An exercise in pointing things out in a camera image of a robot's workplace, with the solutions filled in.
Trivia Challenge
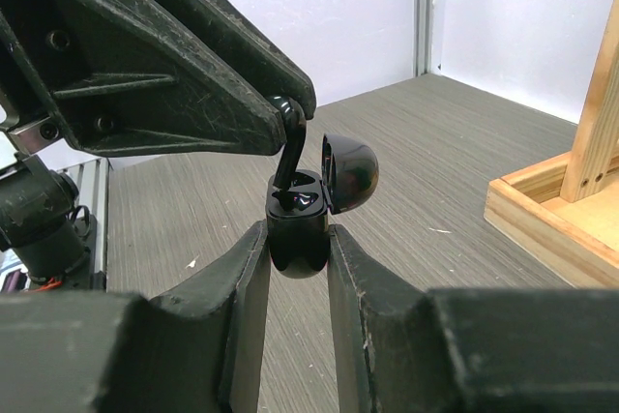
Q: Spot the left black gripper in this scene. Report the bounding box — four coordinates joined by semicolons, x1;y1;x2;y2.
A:
1;0;285;158

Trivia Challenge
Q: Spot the wooden clothes rack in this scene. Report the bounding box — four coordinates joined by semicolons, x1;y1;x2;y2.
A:
484;5;618;287

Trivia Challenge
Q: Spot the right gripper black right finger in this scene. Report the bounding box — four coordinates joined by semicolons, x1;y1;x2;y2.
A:
328;225;618;412

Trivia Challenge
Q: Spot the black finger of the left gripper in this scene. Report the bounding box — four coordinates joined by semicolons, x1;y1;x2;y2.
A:
154;0;316;119

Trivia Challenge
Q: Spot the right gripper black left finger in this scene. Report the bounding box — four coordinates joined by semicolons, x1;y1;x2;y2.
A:
1;221;270;412

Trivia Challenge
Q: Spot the black earbud case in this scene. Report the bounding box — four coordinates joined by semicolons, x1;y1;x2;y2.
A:
265;133;379;279

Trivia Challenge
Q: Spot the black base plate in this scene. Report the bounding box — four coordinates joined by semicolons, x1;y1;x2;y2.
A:
0;209;107;294

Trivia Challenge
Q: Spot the black earbud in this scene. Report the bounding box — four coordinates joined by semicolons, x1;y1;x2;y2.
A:
268;96;307;191

